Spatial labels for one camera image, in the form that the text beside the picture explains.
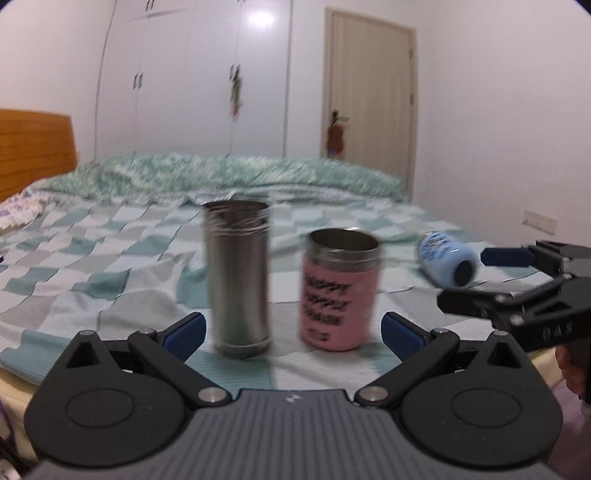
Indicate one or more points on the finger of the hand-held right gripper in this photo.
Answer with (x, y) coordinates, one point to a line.
(505, 256)
(471, 303)

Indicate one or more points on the brown hanging door toy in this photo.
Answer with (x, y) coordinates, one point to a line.
(335, 136)

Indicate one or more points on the green checkered bed blanket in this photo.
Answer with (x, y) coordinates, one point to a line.
(115, 258)

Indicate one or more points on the white wall socket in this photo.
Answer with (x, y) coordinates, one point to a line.
(539, 221)

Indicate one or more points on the hanging wardrobe ornament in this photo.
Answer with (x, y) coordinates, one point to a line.
(235, 90)

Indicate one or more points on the light blue printed cup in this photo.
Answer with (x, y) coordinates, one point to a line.
(445, 261)

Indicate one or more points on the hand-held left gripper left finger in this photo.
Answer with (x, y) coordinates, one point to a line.
(185, 333)

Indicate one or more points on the beige door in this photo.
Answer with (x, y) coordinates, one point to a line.
(374, 92)

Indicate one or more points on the tall silver steel cup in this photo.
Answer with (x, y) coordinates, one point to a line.
(238, 277)

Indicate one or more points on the purple floral pillow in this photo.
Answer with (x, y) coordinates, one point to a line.
(18, 210)

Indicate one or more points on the green floral quilt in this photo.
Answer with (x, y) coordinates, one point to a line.
(207, 173)

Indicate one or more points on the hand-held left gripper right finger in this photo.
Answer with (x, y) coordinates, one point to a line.
(400, 334)

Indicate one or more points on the wooden headboard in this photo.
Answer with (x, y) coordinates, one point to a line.
(32, 147)

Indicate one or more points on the pink printed steel cup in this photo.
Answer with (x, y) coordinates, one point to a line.
(339, 295)

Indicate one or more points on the person's right hand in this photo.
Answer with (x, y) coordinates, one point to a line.
(567, 371)

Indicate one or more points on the white wardrobe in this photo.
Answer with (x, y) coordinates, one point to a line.
(184, 78)

